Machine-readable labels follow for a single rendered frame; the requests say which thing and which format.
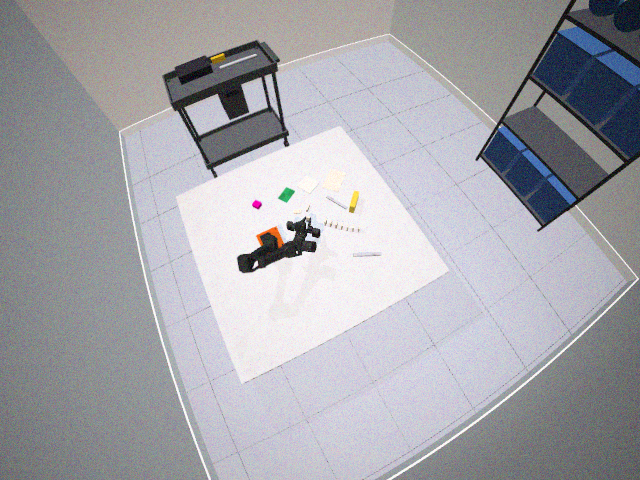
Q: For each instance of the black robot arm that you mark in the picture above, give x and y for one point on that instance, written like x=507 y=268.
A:
x=270 y=244

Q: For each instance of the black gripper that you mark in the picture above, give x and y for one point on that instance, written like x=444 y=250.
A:
x=314 y=231

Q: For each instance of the yellow rectangular block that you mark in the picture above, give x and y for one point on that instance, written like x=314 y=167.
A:
x=354 y=201

